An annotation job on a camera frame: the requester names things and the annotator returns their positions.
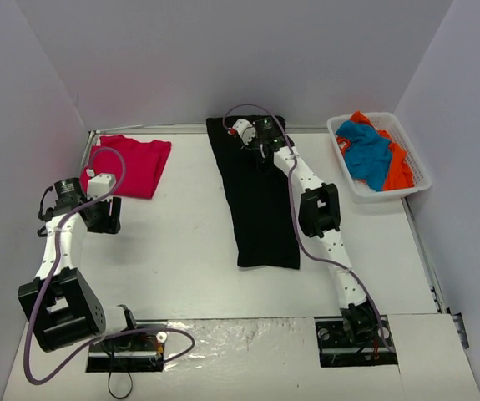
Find black t-shirt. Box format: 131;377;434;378
205;116;301;270

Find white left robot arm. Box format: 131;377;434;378
18;173;141;352

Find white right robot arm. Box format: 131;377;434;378
242;117;380;348

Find red folded t-shirt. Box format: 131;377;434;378
90;135;172;200

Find blue t-shirt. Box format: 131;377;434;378
336;120;392;192

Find white plastic basket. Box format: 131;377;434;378
326;112;432;203

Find orange t-shirt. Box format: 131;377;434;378
348;111;414;191

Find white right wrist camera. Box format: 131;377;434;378
230;119;257;146

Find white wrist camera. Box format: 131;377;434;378
86;173;117;199
230;119;257;146

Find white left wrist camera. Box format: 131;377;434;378
86;173;117;199

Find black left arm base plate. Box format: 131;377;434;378
85;322;167;373

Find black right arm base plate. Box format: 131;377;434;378
315;316;398;368

